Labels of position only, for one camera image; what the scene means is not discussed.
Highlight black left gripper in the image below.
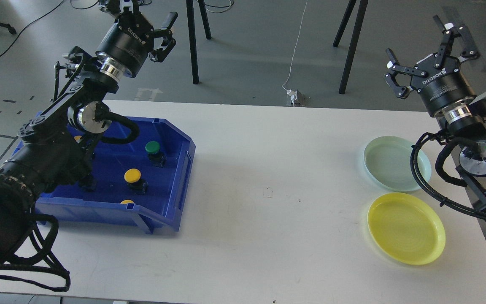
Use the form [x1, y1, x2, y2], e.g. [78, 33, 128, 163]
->
[96, 0, 178, 78]

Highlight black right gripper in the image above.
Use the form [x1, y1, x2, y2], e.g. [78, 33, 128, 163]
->
[384, 15, 481, 118]

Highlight yellow push button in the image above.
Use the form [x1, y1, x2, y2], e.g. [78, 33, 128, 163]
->
[124, 168, 148, 195]

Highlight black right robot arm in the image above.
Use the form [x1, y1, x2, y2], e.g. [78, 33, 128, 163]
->
[384, 16, 486, 221]

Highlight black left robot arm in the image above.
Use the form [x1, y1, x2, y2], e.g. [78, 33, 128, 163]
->
[0, 0, 178, 292]

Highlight light green plate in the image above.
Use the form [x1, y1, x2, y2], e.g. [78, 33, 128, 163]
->
[362, 136, 421, 193]

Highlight green push button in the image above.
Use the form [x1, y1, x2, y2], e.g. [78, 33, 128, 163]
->
[145, 141, 167, 168]

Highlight yellow plate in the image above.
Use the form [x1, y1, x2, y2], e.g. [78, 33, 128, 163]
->
[367, 193, 447, 266]

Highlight black tripod legs left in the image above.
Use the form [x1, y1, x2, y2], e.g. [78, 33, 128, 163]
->
[186, 0, 212, 85]

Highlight black tripod legs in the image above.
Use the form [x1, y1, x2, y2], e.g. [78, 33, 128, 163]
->
[186, 0, 212, 85]
[332, 0, 369, 95]

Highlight black tripod legs right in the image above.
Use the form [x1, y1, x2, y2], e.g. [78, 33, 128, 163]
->
[332, 0, 369, 95]

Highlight white power adapter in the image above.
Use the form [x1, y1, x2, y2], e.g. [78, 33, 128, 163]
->
[286, 89, 306, 107]

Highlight blue plastic bin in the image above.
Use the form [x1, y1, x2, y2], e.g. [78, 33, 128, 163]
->
[35, 117, 196, 233]

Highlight black floor cable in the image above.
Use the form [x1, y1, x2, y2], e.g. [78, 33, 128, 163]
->
[0, 0, 66, 79]

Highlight white cable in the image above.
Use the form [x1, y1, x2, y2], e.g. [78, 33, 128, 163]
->
[281, 0, 309, 91]

